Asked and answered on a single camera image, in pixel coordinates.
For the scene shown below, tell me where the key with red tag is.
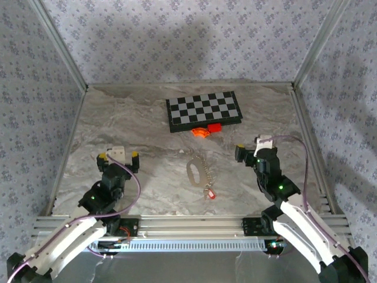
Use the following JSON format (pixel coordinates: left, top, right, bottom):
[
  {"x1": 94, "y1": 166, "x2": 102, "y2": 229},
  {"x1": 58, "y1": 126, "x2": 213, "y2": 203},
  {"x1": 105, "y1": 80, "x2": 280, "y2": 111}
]
[{"x1": 202, "y1": 186, "x2": 217, "y2": 201}]

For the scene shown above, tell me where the metal keyring with chain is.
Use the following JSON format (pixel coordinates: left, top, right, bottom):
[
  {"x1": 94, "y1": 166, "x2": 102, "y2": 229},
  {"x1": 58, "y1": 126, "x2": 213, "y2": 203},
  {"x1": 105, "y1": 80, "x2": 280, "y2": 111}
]
[{"x1": 186, "y1": 154, "x2": 218, "y2": 189}]

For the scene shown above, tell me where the orange curved plastic piece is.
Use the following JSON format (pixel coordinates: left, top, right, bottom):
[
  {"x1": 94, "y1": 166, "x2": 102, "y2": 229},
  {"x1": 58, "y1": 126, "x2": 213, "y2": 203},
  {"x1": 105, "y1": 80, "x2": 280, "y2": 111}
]
[{"x1": 190, "y1": 127, "x2": 211, "y2": 138}]

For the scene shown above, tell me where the black grey chessboard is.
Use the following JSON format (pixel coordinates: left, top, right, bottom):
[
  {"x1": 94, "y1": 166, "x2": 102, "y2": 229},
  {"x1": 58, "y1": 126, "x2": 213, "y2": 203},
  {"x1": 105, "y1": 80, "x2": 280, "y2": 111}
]
[{"x1": 165, "y1": 90, "x2": 244, "y2": 134}]

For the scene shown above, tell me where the left circuit board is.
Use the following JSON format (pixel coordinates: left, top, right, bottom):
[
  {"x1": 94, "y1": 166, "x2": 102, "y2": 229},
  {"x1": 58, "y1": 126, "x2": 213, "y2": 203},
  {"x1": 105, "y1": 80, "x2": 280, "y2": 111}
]
[{"x1": 98, "y1": 240, "x2": 130, "y2": 252}]

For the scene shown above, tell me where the right circuit board with LEDs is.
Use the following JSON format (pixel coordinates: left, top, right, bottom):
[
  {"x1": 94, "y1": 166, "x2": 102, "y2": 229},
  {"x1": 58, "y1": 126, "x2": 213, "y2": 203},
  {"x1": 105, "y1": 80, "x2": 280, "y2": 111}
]
[{"x1": 264, "y1": 239, "x2": 289, "y2": 255}]

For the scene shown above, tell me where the grey metal panel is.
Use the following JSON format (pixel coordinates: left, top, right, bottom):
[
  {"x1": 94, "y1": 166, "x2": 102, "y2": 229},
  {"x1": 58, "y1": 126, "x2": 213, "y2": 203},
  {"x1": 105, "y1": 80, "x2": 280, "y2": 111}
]
[{"x1": 32, "y1": 250, "x2": 325, "y2": 283}]

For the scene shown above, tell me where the aluminium side frame rail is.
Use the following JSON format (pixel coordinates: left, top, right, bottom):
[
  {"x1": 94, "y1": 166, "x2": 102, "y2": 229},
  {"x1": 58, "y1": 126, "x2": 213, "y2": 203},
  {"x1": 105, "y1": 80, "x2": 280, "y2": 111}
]
[
  {"x1": 291, "y1": 88, "x2": 336, "y2": 213},
  {"x1": 44, "y1": 88, "x2": 89, "y2": 216}
]

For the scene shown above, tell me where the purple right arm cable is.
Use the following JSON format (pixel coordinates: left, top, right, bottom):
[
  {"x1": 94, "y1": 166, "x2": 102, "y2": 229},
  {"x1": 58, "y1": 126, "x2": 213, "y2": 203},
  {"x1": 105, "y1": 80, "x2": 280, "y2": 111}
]
[{"x1": 263, "y1": 134, "x2": 371, "y2": 283}]

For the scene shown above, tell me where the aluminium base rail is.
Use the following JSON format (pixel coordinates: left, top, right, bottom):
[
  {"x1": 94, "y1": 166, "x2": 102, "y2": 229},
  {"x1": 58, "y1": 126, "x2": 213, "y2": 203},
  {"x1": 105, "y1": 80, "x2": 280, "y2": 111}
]
[{"x1": 34, "y1": 215, "x2": 353, "y2": 238}]

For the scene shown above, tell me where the white perforated metal bracket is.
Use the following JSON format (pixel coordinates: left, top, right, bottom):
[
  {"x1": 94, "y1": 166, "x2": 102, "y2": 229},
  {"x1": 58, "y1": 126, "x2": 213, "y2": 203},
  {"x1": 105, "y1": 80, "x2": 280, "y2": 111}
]
[{"x1": 85, "y1": 238, "x2": 270, "y2": 253}]

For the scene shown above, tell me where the aluminium frame post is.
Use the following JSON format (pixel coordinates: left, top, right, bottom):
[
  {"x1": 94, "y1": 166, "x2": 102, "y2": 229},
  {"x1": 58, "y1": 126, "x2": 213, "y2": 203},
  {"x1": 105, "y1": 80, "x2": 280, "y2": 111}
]
[
  {"x1": 292, "y1": 0, "x2": 353, "y2": 89},
  {"x1": 29, "y1": 0, "x2": 89, "y2": 91}
]

